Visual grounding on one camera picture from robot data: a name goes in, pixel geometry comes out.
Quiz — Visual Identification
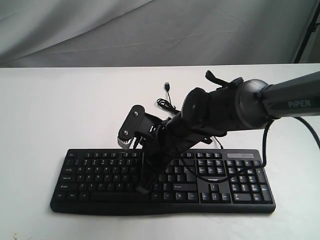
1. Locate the grey backdrop cloth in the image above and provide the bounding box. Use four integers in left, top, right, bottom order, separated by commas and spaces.
0, 0, 318, 68

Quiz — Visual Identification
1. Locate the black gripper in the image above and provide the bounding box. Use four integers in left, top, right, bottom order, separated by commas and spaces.
136, 114, 212, 194

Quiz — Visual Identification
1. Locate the black usb cable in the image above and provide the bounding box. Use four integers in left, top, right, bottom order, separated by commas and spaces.
156, 81, 225, 150

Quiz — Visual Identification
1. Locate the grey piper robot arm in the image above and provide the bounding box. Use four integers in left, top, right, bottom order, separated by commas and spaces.
137, 71, 320, 194

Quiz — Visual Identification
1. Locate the black acer keyboard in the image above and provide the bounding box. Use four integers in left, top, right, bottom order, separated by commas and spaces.
50, 148, 276, 216

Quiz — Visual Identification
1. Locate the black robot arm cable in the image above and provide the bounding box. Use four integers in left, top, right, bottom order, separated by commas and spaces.
136, 117, 320, 195

